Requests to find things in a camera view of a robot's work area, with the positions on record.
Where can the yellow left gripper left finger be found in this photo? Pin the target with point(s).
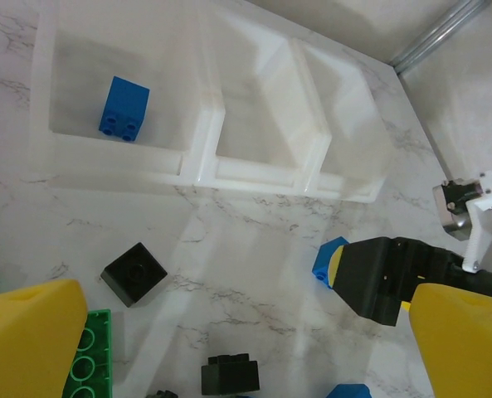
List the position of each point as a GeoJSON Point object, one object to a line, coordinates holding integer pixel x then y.
{"type": "Point", "coordinates": [25, 340]}

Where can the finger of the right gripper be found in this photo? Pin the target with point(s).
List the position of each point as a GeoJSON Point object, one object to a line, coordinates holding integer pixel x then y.
{"type": "Point", "coordinates": [366, 278]}

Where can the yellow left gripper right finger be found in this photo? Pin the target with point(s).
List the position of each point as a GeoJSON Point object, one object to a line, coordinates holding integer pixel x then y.
{"type": "Point", "coordinates": [465, 344]}

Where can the blue lego brick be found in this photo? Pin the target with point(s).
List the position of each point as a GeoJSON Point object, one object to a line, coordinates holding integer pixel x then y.
{"type": "Point", "coordinates": [321, 257]}
{"type": "Point", "coordinates": [349, 392]}
{"type": "Point", "coordinates": [125, 103]}

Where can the long green lego brick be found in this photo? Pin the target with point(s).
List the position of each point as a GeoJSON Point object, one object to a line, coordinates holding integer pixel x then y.
{"type": "Point", "coordinates": [99, 331]}

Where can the white plastic sorting container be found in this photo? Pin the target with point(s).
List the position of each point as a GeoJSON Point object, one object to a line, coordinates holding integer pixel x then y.
{"type": "Point", "coordinates": [345, 193]}
{"type": "Point", "coordinates": [104, 162]}
{"type": "Point", "coordinates": [249, 175]}

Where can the black lego brick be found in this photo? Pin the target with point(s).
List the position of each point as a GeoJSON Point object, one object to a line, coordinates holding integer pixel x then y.
{"type": "Point", "coordinates": [229, 377]}
{"type": "Point", "coordinates": [133, 273]}
{"type": "Point", "coordinates": [162, 394]}

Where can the aluminium frame post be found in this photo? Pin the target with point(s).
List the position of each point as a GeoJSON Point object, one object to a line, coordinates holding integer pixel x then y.
{"type": "Point", "coordinates": [436, 35]}

